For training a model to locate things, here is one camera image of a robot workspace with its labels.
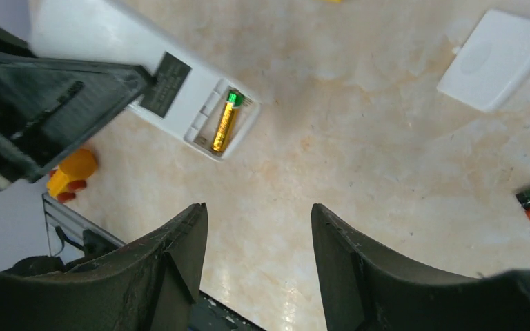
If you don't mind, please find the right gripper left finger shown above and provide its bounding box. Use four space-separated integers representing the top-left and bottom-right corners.
0 203 208 330

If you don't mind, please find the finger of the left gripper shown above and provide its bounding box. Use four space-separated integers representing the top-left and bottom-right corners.
0 28 146 189

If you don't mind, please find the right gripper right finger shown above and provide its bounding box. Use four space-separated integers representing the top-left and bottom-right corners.
311 203 530 330

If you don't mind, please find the gold battery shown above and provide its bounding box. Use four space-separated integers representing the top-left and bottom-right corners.
211 90 244 153

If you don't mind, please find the white remote control back up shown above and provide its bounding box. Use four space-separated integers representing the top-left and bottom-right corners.
29 1 262 161

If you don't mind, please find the white battery cover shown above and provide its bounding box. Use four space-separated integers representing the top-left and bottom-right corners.
437 9 530 112

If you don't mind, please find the yellow toy car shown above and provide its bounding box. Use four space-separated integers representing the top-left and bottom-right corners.
46 148 98 203

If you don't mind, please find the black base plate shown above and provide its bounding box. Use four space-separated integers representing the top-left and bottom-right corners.
187 291 264 331

